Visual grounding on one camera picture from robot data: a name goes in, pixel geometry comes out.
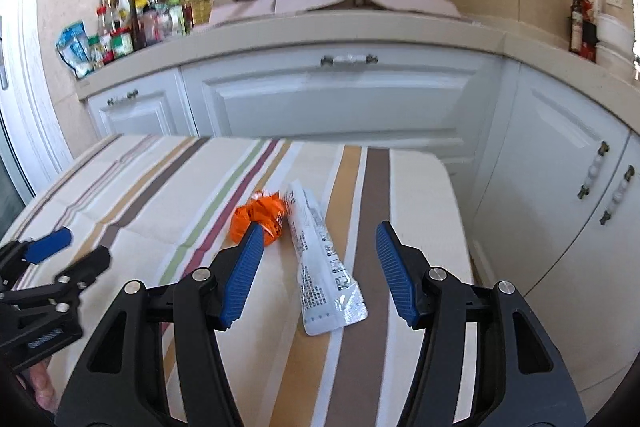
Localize cabinet door handle right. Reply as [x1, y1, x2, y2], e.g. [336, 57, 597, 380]
[600, 165, 636, 225]

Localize blue white snack bag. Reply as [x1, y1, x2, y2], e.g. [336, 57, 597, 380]
[55, 20, 93, 80]

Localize left drawer handle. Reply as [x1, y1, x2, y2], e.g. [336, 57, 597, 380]
[106, 89, 139, 106]

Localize person's left hand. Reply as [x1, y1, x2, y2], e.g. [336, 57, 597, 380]
[27, 359, 58, 414]

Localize white printed sachet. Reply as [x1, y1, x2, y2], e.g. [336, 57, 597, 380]
[284, 180, 368, 336]

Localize pink stove cover cloth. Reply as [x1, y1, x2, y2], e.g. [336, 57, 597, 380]
[194, 0, 462, 32]

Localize dark glass oil bottle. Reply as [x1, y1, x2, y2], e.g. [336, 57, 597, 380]
[570, 0, 584, 54]

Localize orange crumpled wrapper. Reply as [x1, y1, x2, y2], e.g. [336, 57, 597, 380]
[229, 191, 288, 246]

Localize cabinet door handle left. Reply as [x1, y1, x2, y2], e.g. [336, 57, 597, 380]
[577, 141, 610, 199]

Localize drawer handle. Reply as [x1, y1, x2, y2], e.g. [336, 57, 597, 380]
[106, 89, 139, 106]
[320, 54, 378, 67]

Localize striped tablecloth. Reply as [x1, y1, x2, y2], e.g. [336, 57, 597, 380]
[2, 135, 472, 426]

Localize white spice rack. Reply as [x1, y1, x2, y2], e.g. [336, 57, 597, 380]
[102, 0, 171, 43]

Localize stacked white containers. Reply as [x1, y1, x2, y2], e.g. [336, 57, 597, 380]
[596, 13, 636, 83]

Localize centre drawer handle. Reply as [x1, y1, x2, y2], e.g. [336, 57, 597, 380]
[320, 54, 378, 67]

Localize cabinet door handle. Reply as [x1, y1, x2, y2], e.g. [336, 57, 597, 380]
[600, 165, 636, 225]
[577, 141, 610, 199]

